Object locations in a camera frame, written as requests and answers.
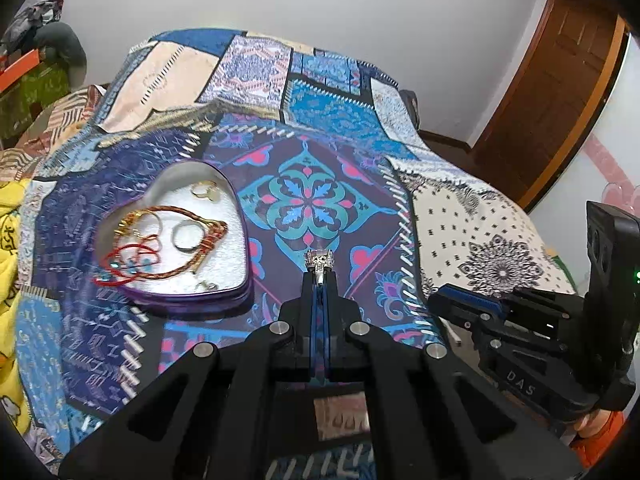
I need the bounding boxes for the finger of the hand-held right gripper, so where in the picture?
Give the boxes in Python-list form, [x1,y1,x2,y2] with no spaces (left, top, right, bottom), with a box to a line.
[429,291,501,341]
[435,282,516,313]

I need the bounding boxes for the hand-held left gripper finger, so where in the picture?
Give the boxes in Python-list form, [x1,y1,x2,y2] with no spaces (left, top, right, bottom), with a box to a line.
[320,272,586,480]
[59,272,321,480]

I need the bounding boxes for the silver ring with crystal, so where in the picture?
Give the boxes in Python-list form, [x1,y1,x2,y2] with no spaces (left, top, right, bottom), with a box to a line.
[305,249,335,286]

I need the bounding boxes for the heart-shaped purple tin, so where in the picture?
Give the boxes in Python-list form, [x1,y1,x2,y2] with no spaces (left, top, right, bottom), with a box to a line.
[92,160,253,317]

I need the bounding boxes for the brown braided bracelet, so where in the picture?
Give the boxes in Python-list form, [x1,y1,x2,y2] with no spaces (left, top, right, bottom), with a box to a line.
[107,205,230,283]

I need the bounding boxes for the gold ring with stone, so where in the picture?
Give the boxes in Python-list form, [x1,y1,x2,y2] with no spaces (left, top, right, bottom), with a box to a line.
[190,180,223,202]

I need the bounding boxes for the plain silver ring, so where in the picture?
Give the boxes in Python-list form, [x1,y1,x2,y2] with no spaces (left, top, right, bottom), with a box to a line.
[171,220,201,251]

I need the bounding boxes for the gold chain bracelet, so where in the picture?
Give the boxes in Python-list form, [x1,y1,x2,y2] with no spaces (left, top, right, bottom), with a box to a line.
[112,210,163,256]

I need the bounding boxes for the red string bracelet blue beads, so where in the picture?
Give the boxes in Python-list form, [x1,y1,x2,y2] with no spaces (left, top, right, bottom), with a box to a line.
[92,242,163,288]

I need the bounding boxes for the person's right forearm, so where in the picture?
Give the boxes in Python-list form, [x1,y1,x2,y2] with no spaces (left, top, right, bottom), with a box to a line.
[570,407,628,461]

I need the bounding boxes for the blue patchwork blanket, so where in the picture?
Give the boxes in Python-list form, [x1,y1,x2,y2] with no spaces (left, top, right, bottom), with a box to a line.
[12,27,576,480]

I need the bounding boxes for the white sliding door pink hearts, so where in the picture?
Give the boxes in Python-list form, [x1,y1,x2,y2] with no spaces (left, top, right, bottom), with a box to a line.
[525,35,640,311]

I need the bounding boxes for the grey backpack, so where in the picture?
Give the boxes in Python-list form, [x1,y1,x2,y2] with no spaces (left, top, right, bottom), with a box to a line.
[400,90,422,131]

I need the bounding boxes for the brown wooden door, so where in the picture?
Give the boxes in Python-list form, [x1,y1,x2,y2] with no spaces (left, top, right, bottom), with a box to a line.
[470,0,628,211]

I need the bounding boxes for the yellow blanket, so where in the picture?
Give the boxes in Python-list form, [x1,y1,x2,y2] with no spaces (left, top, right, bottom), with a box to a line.
[0,180,31,426]

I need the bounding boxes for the orange striped blanket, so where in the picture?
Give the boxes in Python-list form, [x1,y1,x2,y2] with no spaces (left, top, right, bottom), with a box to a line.
[0,85,108,181]

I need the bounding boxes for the grey cushion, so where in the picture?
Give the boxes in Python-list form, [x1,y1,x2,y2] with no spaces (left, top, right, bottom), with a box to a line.
[35,22,88,86]

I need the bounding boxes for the orange box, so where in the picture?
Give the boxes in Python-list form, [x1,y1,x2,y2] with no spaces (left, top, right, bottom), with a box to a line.
[0,47,41,93]

